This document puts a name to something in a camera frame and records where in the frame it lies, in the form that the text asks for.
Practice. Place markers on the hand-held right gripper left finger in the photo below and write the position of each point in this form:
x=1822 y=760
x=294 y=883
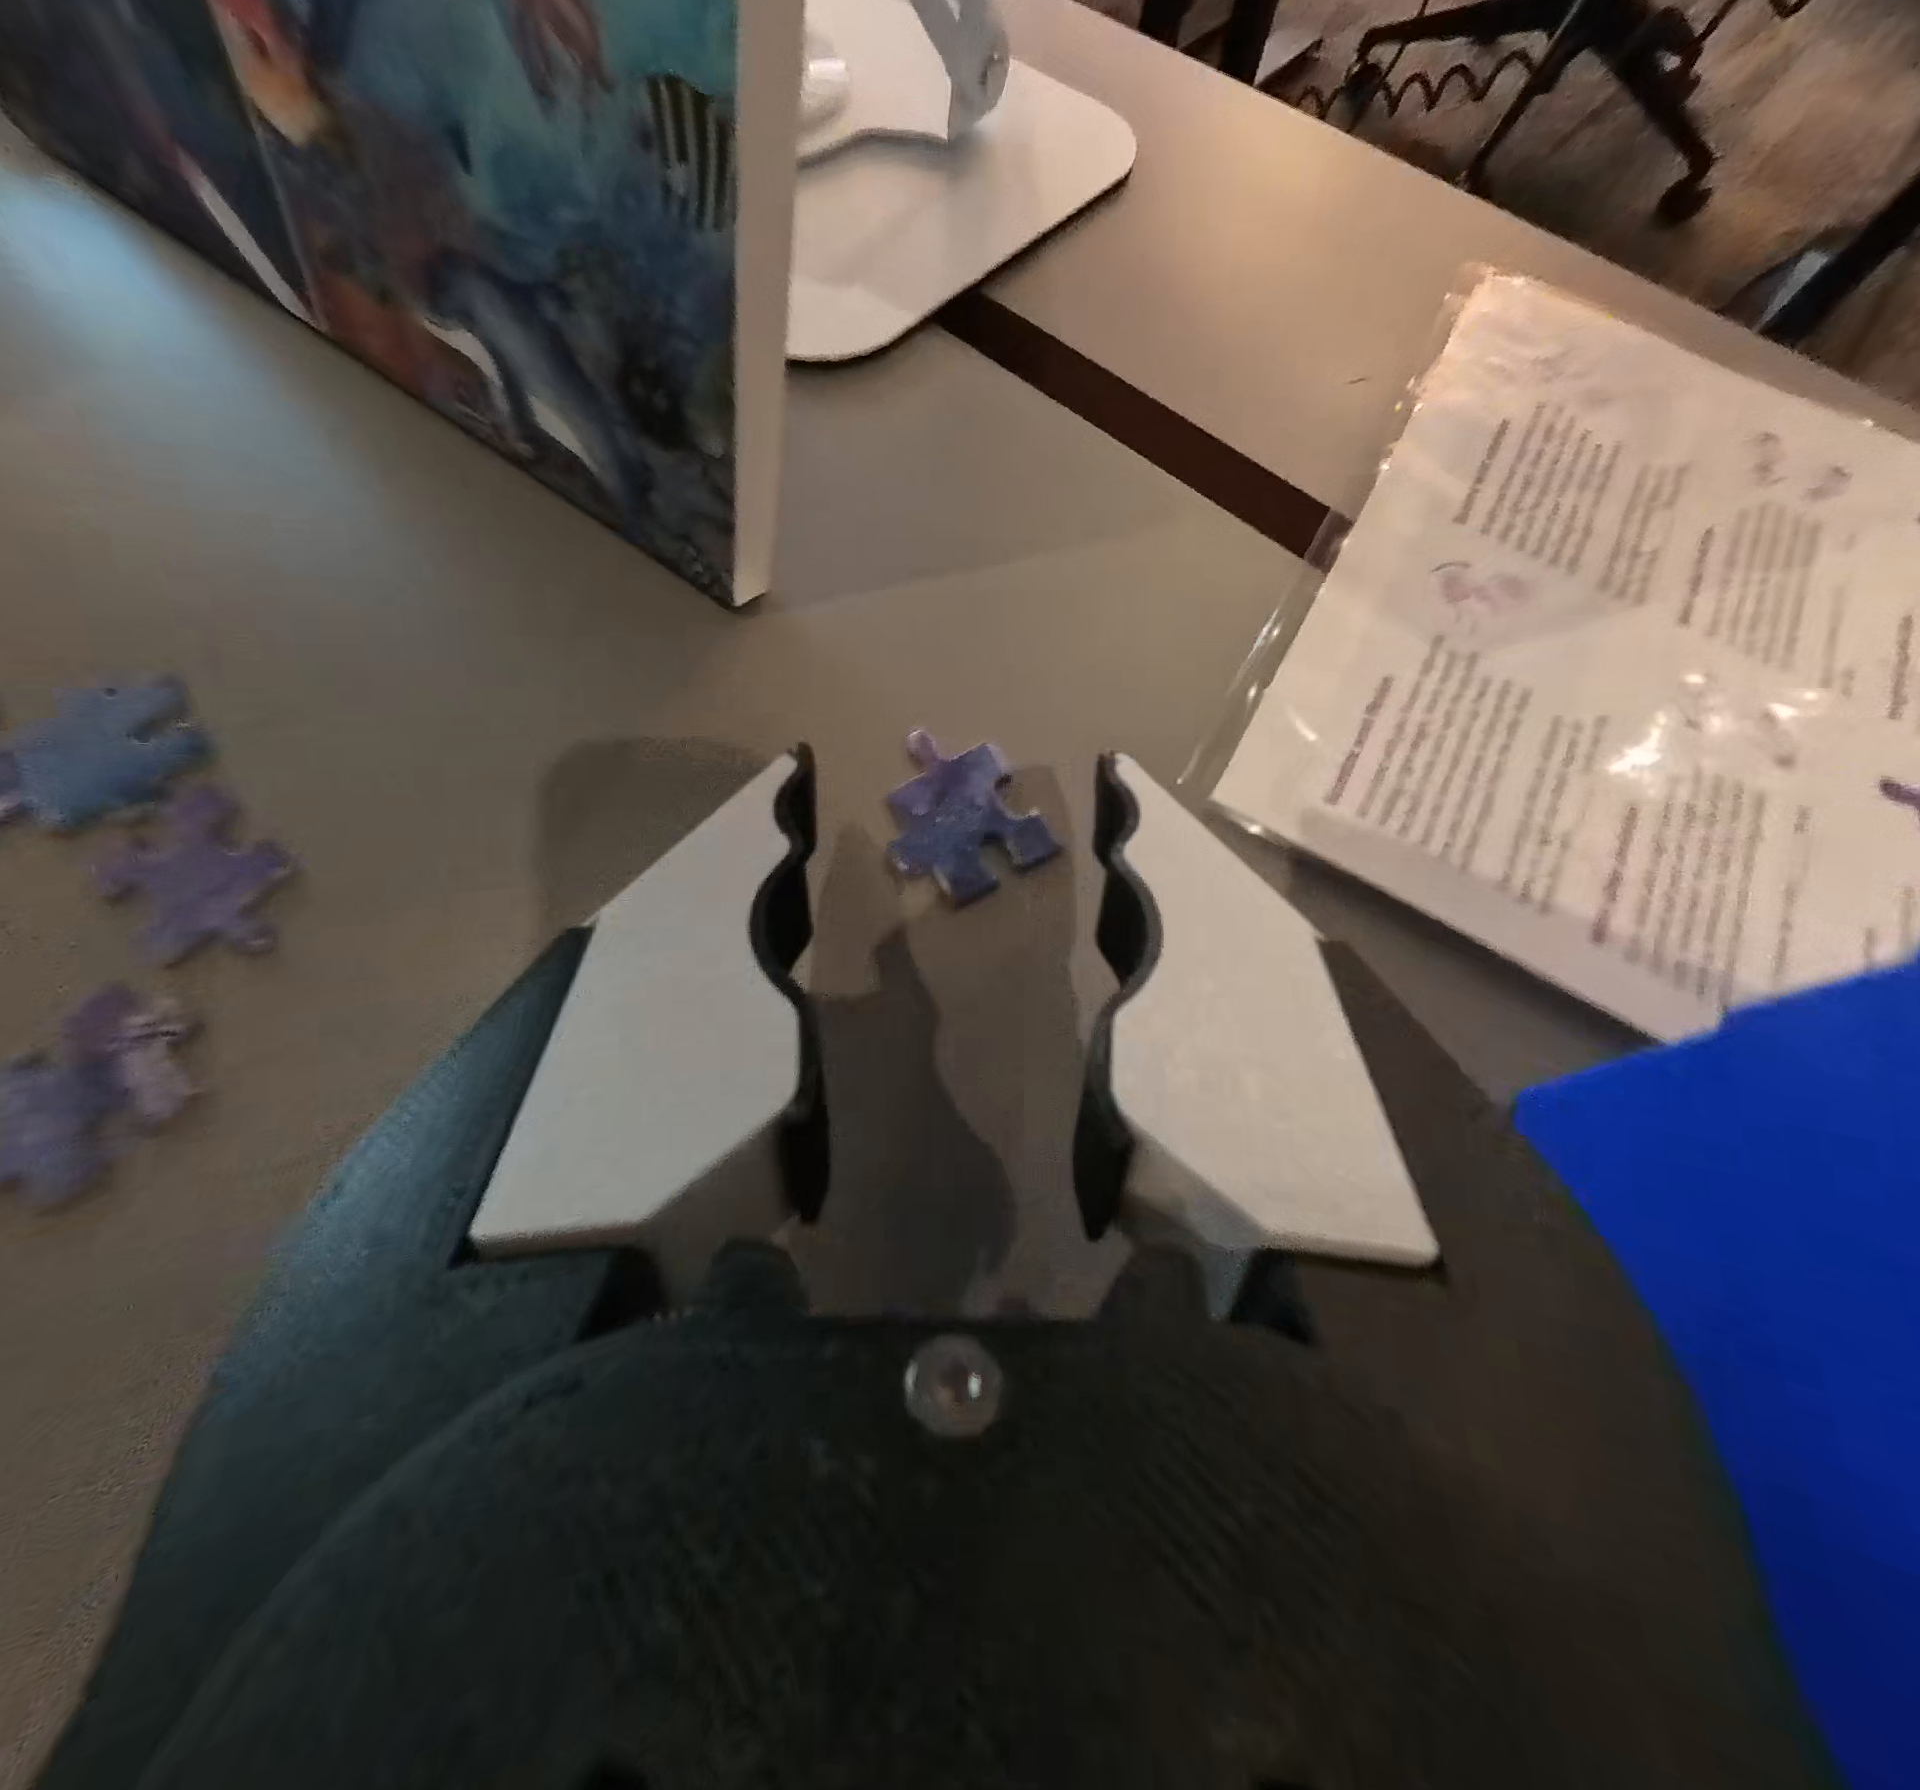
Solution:
x=661 y=1055

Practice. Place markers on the blue jigsaw puzzle piece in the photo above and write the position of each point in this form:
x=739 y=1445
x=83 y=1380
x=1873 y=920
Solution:
x=105 y=747

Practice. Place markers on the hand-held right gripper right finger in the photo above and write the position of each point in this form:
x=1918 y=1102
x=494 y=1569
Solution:
x=1247 y=1071

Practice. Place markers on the illustrated puzzle box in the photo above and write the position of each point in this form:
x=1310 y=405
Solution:
x=450 y=171

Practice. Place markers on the white monitor stand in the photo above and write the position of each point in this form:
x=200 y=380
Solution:
x=975 y=215

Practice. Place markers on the printed sheet in plastic sleeve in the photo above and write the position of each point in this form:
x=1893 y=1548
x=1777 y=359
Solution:
x=1576 y=710

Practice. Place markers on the blue plastic bin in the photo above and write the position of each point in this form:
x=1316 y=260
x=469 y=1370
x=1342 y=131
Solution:
x=1769 y=1219

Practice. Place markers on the black office chair base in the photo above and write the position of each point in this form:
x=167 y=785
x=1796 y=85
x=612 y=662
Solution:
x=1599 y=14

